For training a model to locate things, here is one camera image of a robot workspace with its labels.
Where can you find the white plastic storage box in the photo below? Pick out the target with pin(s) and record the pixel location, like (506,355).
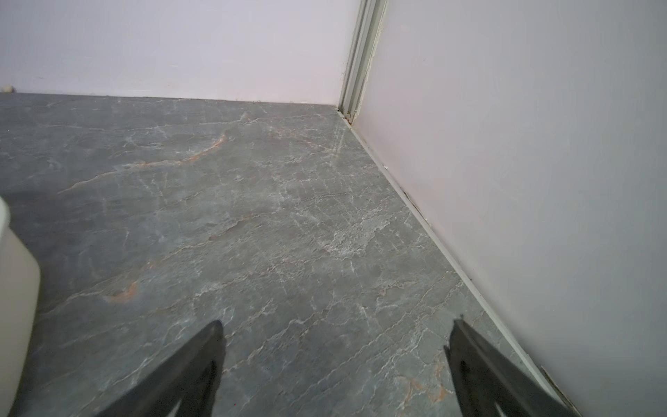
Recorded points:
(20,282)

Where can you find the aluminium corner frame post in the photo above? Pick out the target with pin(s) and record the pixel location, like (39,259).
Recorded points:
(366,35)

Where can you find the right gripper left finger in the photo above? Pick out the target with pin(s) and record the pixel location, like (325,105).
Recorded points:
(184,385)

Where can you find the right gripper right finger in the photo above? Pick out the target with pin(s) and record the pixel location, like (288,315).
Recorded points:
(488,384)

